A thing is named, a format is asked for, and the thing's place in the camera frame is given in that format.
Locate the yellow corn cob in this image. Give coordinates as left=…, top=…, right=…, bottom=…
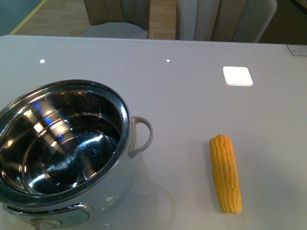
left=209, top=135, right=242, bottom=214

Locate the white electric cooking pot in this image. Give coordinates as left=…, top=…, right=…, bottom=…
left=0, top=80, right=153, bottom=230

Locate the beige chair left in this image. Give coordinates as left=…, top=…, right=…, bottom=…
left=81, top=0, right=150, bottom=39

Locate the beige chair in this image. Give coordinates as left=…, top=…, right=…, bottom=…
left=176, top=0, right=277, bottom=43
left=81, top=0, right=150, bottom=39

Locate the beige chair right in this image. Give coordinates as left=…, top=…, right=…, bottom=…
left=176, top=0, right=277, bottom=43

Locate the table corner label sticker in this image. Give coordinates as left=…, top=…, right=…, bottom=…
left=286, top=44, right=307, bottom=57

